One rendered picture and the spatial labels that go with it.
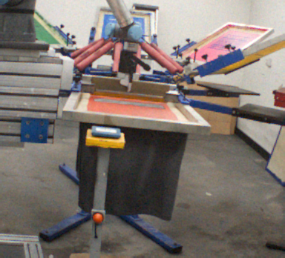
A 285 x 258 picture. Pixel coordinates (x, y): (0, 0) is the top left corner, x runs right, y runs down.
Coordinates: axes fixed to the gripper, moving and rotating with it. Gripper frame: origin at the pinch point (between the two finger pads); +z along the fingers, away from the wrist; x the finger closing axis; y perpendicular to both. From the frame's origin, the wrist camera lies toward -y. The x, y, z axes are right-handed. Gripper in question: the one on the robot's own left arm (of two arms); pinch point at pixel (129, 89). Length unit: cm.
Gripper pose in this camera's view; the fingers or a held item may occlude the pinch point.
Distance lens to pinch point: 227.2
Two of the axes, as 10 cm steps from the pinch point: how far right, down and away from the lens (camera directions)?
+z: -1.3, 9.7, 1.8
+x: 0.8, 1.9, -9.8
